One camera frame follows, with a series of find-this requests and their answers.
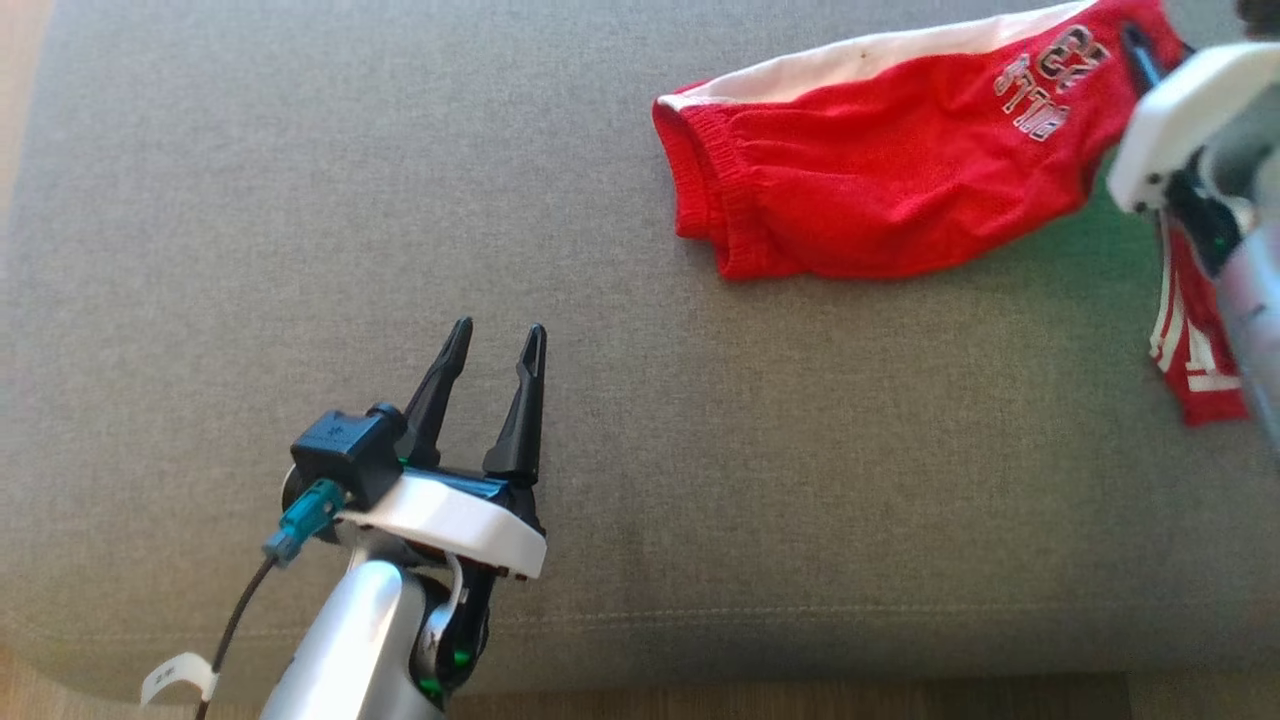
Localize red white-trimmed jersey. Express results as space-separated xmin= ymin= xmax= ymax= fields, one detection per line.
xmin=1148 ymin=215 xmax=1251 ymax=428

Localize red printed basketball shorts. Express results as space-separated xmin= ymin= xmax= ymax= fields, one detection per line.
xmin=652 ymin=0 xmax=1193 ymax=283

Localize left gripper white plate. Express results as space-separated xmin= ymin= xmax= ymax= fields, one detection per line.
xmin=338 ymin=317 xmax=549 ymax=703

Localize black camera cable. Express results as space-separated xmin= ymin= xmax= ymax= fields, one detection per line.
xmin=195 ymin=558 xmax=279 ymax=720

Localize teal camera connector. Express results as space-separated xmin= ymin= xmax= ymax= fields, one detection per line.
xmin=262 ymin=478 xmax=348 ymax=567

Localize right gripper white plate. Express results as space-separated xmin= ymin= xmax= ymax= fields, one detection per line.
xmin=1107 ymin=22 xmax=1280 ymax=281

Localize white cable label tag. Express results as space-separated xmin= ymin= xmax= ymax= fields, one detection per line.
xmin=140 ymin=652 xmax=219 ymax=707

